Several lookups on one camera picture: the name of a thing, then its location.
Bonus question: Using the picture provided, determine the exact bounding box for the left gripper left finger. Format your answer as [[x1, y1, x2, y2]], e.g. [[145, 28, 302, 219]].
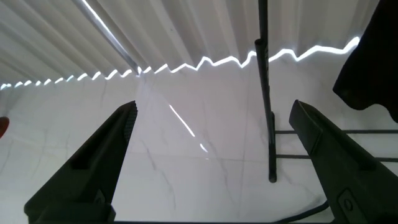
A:
[[24, 100, 139, 223]]

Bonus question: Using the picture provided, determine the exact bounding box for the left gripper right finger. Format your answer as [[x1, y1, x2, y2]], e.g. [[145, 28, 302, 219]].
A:
[[289, 99, 398, 224]]

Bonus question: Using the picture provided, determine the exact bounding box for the black short-sleeved shirt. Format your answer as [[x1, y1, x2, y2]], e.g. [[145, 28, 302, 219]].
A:
[[332, 0, 398, 124]]

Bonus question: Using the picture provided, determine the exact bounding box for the black clothes rack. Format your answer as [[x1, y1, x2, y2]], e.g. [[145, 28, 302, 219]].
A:
[[254, 0, 398, 184]]

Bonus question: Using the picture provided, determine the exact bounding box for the white curtain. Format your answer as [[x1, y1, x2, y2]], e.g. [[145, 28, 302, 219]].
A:
[[0, 0, 382, 90]]

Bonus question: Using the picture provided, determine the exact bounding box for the black cable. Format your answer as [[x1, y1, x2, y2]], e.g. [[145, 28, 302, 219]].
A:
[[272, 200, 330, 224]]

